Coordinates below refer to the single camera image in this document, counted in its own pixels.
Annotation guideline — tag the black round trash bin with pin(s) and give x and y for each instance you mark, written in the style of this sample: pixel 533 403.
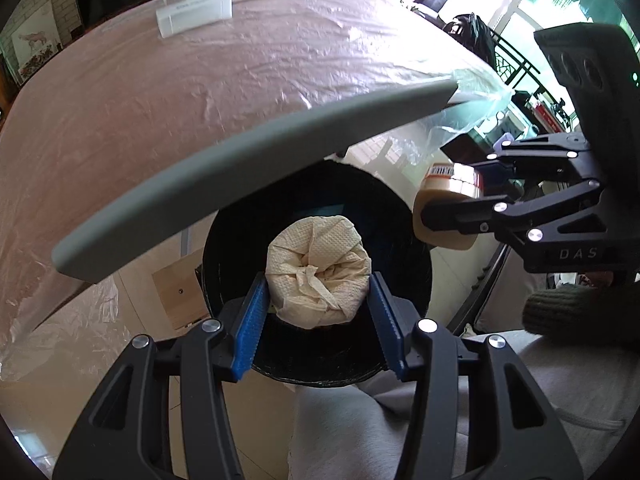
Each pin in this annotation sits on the black round trash bin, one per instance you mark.
pixel 236 251

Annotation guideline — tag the clear plastic table cover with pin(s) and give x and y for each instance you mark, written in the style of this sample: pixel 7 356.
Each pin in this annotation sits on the clear plastic table cover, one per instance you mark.
pixel 123 103

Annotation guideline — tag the translucent white plastic box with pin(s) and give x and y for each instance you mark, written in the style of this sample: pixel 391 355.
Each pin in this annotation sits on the translucent white plastic box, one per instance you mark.
pixel 189 14

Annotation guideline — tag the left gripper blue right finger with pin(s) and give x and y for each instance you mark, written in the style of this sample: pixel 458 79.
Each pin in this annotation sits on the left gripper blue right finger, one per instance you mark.
pixel 390 336

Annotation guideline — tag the black carved wooden chair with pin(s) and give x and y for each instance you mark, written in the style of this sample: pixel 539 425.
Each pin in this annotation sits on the black carved wooden chair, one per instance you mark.
pixel 530 95

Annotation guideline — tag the beige paper napkin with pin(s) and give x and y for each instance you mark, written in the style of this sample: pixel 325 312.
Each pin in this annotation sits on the beige paper napkin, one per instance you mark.
pixel 318 272

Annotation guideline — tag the amber plastic candle cup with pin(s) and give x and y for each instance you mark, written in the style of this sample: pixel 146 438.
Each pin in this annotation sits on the amber plastic candle cup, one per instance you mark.
pixel 445 183

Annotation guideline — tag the giraffe picture canvas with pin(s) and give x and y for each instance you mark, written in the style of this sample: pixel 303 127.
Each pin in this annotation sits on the giraffe picture canvas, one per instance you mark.
pixel 36 41

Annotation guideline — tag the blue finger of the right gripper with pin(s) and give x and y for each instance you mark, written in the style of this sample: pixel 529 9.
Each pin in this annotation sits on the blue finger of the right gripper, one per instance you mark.
pixel 496 176

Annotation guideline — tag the grey trousers leg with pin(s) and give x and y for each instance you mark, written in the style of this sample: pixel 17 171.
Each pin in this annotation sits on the grey trousers leg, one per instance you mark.
pixel 511 405

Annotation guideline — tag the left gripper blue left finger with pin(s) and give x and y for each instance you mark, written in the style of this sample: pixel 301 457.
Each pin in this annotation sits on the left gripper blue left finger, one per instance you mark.
pixel 248 326

